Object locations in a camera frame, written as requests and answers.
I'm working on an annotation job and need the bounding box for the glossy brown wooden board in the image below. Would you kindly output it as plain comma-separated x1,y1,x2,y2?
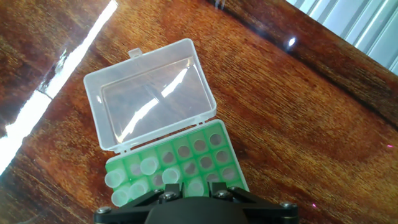
0,0,398,224

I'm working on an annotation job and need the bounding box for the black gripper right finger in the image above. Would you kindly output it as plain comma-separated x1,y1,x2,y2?
208,181,299,224

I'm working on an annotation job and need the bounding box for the green clear pipette tip box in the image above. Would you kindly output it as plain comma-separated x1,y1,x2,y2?
83,37,249,208

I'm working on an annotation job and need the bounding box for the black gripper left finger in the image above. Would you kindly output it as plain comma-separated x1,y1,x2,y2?
92,182,185,224

